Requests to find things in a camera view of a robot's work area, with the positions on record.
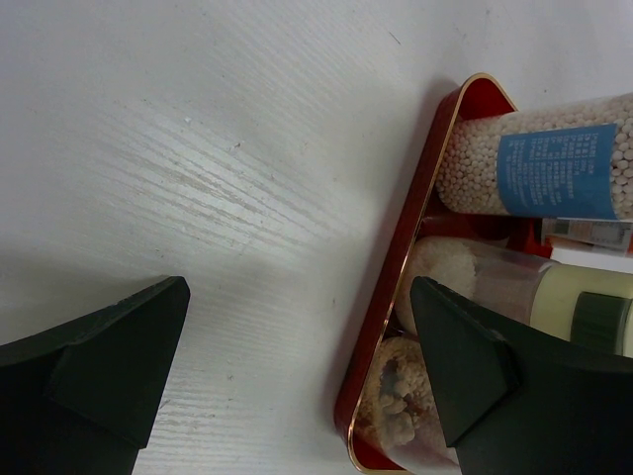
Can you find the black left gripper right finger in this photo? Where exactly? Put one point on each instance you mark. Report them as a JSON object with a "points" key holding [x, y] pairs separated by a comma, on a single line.
{"points": [[514, 400]]}

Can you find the blue label white bead bottle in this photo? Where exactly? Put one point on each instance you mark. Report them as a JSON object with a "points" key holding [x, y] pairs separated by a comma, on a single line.
{"points": [[572, 161]]}

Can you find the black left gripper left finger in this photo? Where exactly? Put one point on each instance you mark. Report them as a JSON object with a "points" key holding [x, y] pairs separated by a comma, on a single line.
{"points": [[82, 397]]}

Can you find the silver cap blue label bottle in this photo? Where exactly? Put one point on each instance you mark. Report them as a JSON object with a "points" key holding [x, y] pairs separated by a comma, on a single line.
{"points": [[596, 244]]}

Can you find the yellow cap spice bottle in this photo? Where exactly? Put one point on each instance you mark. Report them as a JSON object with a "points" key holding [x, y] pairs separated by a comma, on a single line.
{"points": [[586, 306]]}

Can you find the pink cap spice bottle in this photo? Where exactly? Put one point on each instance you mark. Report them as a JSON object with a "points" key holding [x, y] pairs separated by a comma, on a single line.
{"points": [[397, 413]]}

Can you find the red rectangular tray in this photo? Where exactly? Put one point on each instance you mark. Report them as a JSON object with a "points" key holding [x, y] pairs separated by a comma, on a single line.
{"points": [[424, 215]]}

